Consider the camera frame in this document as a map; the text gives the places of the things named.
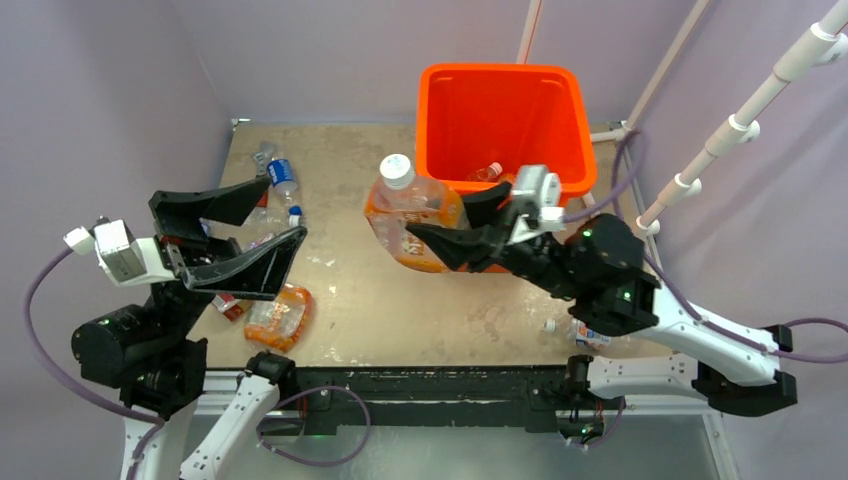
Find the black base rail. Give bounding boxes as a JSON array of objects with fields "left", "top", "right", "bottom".
[{"left": 248, "top": 352, "right": 622, "bottom": 438}]

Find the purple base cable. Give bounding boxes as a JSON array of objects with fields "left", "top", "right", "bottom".
[{"left": 255, "top": 386, "right": 372, "bottom": 469}]

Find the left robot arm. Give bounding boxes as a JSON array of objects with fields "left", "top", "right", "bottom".
[{"left": 64, "top": 177, "right": 307, "bottom": 479}]

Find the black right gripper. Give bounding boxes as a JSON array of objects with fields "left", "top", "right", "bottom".
[{"left": 406, "top": 182, "right": 584, "bottom": 303}]

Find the white pvc pipe frame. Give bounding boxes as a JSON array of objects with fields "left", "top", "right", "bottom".
[{"left": 518, "top": 1, "right": 847, "bottom": 235}]

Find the small clear white-cap bottle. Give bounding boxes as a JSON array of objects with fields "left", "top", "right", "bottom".
[{"left": 245, "top": 205, "right": 305, "bottom": 250}]

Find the orange plastic bin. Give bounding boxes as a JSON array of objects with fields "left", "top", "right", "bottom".
[{"left": 413, "top": 61, "right": 596, "bottom": 274}]

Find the crushed orange label bottle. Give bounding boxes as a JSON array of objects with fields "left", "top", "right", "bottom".
[{"left": 243, "top": 284, "right": 314, "bottom": 353}]

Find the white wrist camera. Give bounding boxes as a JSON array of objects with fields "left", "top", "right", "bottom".
[
  {"left": 509, "top": 164, "right": 566, "bottom": 244},
  {"left": 63, "top": 217, "right": 176, "bottom": 287}
]

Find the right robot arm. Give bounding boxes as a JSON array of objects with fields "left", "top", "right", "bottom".
[{"left": 406, "top": 174, "right": 798, "bottom": 417}]

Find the small label clear bottle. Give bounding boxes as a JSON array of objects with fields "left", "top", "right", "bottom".
[{"left": 543, "top": 318, "right": 612, "bottom": 352}]

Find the red adjustable wrench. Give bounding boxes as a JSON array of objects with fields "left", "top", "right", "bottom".
[{"left": 251, "top": 141, "right": 277, "bottom": 190}]

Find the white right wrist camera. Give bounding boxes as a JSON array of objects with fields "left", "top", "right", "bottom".
[{"left": 509, "top": 164, "right": 566, "bottom": 244}]

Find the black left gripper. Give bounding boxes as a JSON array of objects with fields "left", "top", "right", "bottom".
[{"left": 148, "top": 173, "right": 304, "bottom": 342}]

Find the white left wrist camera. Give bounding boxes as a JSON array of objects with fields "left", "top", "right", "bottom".
[{"left": 63, "top": 217, "right": 176, "bottom": 287}]

